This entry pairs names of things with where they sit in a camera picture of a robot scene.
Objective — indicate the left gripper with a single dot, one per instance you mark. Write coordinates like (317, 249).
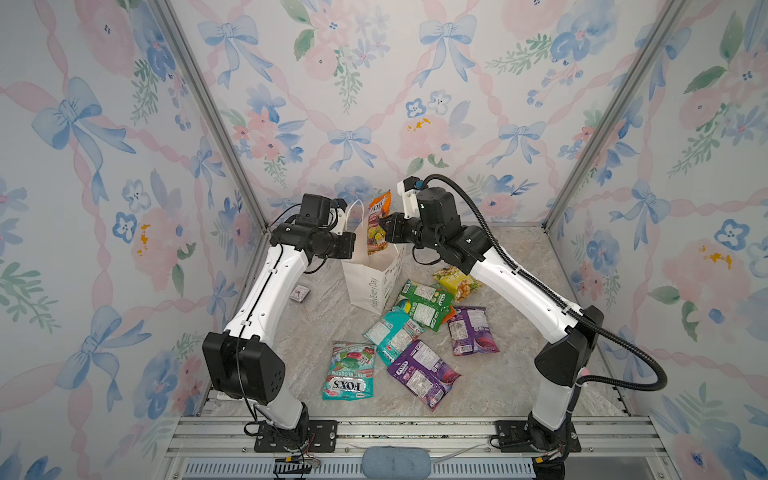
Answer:
(348, 245)

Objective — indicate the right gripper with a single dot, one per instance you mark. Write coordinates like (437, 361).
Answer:
(394, 235)

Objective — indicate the orange Fox's candy bag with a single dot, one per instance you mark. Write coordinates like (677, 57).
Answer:
(379, 208)

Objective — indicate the white paper gift bag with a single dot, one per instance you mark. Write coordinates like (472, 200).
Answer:
(370, 279)

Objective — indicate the purple candy bag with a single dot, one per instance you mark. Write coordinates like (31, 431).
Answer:
(424, 373)
(470, 332)

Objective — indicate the purple candy bag front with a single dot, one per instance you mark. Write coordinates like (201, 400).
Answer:
(424, 373)

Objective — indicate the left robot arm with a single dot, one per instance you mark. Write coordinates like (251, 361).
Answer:
(240, 360)

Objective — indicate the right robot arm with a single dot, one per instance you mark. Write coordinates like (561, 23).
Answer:
(430, 220)

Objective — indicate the green Fox's candy bag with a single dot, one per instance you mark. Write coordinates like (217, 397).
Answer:
(426, 305)

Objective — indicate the yellow corn chips bag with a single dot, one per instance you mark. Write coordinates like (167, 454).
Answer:
(457, 283)

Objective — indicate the teal candy bag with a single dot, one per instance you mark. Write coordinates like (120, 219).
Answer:
(392, 334)

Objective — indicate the green red Fox's bag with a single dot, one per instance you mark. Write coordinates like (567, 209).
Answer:
(351, 372)

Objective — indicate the small white alarm clock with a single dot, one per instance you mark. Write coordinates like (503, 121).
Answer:
(299, 293)

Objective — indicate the blue grey cloth pad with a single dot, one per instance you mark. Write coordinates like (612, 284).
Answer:
(399, 463)

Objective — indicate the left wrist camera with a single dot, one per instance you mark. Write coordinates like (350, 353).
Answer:
(323, 213)

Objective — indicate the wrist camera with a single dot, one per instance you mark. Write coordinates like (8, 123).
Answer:
(323, 213)
(408, 190)

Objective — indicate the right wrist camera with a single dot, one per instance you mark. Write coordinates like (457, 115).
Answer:
(408, 190)

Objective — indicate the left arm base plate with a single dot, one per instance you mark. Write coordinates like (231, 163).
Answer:
(313, 436)

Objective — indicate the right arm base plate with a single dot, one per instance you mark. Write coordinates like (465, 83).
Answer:
(516, 435)

